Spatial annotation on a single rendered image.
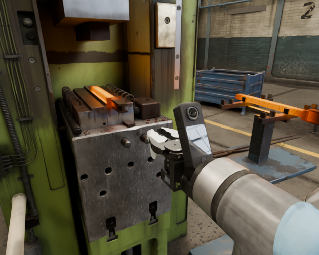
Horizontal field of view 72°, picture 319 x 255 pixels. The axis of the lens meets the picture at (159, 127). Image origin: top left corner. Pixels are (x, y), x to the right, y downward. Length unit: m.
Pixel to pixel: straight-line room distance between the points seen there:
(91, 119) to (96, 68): 0.52
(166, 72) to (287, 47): 7.44
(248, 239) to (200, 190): 0.09
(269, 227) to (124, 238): 0.84
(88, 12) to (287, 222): 0.71
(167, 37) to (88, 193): 0.70
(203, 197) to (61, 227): 0.93
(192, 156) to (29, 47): 0.70
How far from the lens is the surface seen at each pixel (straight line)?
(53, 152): 0.98
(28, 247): 1.17
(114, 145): 0.79
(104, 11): 0.79
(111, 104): 0.79
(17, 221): 0.93
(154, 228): 1.11
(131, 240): 1.09
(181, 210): 1.47
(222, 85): 4.44
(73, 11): 0.77
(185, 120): 0.36
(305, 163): 1.17
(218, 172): 0.32
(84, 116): 0.79
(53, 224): 1.17
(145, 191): 0.95
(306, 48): 8.16
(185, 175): 0.41
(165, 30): 1.01
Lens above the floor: 1.19
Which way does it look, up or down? 21 degrees down
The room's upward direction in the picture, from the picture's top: straight up
